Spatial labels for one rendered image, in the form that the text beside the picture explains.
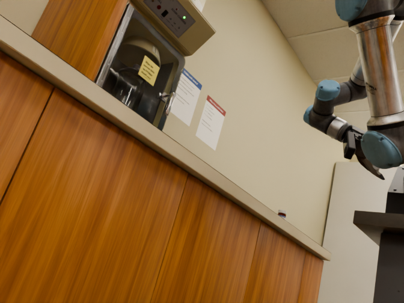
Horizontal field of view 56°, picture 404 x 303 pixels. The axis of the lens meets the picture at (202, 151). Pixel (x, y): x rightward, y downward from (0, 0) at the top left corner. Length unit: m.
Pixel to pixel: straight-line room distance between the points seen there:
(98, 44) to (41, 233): 0.55
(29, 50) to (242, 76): 2.01
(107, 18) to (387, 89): 0.80
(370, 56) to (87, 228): 0.84
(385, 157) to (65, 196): 0.82
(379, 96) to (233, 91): 1.51
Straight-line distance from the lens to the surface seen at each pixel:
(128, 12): 1.33
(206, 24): 1.47
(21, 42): 0.76
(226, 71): 2.48
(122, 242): 0.93
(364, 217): 1.19
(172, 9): 1.39
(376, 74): 1.14
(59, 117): 0.81
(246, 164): 2.64
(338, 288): 3.84
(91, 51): 1.13
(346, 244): 3.89
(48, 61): 0.78
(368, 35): 1.14
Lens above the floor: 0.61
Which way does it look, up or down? 19 degrees up
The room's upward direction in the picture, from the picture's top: 16 degrees clockwise
